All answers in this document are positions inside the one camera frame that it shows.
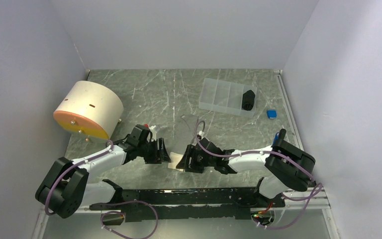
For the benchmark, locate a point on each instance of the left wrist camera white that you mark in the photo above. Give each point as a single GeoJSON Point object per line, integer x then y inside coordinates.
{"type": "Point", "coordinates": [154, 129]}

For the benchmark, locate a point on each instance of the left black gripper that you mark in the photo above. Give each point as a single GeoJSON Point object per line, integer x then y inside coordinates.
{"type": "Point", "coordinates": [158, 156]}

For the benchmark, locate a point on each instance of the blue small block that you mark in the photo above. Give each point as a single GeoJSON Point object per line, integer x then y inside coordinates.
{"type": "Point", "coordinates": [271, 114]}

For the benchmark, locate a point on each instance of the cream cylindrical drum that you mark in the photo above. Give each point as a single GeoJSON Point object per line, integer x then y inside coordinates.
{"type": "Point", "coordinates": [89, 109]}

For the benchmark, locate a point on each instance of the black striped underwear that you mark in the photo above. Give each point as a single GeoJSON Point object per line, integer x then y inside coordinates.
{"type": "Point", "coordinates": [248, 100]}

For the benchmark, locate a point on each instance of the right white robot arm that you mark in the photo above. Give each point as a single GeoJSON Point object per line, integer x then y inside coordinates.
{"type": "Point", "coordinates": [290, 167]}

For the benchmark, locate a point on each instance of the clear plastic organizer box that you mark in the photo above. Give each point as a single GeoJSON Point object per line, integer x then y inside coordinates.
{"type": "Point", "coordinates": [225, 97]}

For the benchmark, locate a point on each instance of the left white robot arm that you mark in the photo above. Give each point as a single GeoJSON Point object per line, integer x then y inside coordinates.
{"type": "Point", "coordinates": [66, 186]}

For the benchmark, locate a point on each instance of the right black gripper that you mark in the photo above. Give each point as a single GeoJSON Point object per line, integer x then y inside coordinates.
{"type": "Point", "coordinates": [184, 164]}

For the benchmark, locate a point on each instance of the grey underwear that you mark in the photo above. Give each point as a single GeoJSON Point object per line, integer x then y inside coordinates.
{"type": "Point", "coordinates": [183, 136]}

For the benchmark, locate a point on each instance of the blue battery pack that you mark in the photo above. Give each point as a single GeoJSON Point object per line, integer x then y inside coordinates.
{"type": "Point", "coordinates": [276, 137]}

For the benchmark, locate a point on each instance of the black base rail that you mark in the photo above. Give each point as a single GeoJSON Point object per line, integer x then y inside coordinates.
{"type": "Point", "coordinates": [238, 203]}

